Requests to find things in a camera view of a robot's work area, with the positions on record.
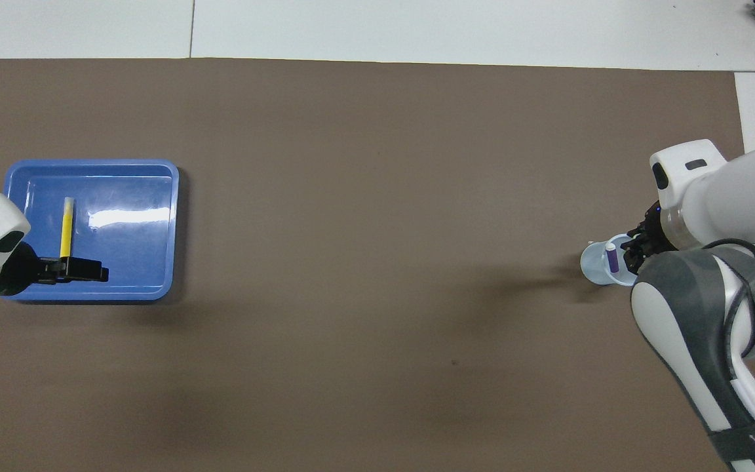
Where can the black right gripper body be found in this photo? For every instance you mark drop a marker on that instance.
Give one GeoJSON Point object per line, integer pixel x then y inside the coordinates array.
{"type": "Point", "coordinates": [654, 233]}

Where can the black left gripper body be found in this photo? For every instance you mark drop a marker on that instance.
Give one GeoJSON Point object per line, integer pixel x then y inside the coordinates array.
{"type": "Point", "coordinates": [17, 275]}

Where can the purple pen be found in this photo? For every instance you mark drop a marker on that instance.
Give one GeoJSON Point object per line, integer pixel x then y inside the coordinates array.
{"type": "Point", "coordinates": [612, 261]}

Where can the yellow pen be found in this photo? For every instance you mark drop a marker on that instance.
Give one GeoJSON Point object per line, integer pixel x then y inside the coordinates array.
{"type": "Point", "coordinates": [67, 226]}

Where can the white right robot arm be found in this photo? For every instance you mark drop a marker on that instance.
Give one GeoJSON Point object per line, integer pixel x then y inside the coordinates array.
{"type": "Point", "coordinates": [731, 196]}

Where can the translucent plastic cup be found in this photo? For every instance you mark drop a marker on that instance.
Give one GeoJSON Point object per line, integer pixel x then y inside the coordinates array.
{"type": "Point", "coordinates": [594, 265]}

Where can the blue plastic tray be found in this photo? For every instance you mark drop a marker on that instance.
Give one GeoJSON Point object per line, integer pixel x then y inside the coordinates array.
{"type": "Point", "coordinates": [135, 249]}

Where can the brown table mat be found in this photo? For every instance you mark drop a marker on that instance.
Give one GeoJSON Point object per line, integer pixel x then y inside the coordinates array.
{"type": "Point", "coordinates": [377, 196]}

